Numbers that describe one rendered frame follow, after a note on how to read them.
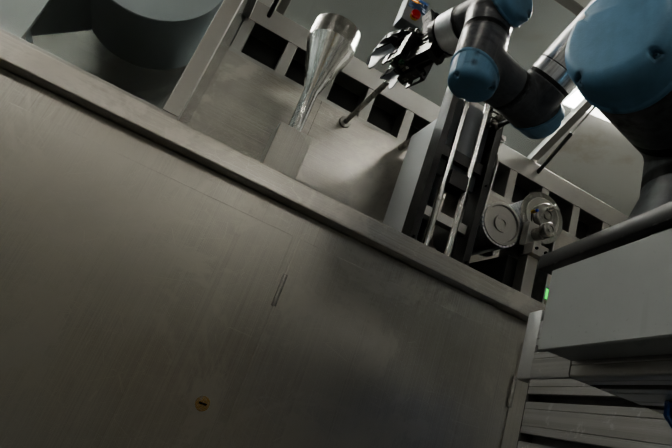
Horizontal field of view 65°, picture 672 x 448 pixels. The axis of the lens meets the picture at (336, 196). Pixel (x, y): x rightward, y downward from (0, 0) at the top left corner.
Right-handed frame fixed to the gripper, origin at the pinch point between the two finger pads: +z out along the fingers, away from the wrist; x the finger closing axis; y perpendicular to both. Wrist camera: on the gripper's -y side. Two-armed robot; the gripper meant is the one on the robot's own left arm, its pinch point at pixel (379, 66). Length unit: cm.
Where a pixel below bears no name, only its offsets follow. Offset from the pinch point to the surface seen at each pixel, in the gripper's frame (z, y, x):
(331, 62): 30.1, -16.2, -0.2
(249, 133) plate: 58, 2, -1
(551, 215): 5, -12, 69
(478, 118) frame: 5.7, -16.8, 33.3
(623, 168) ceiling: 115, -207, 260
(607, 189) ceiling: 140, -210, 284
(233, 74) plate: 61, -12, -15
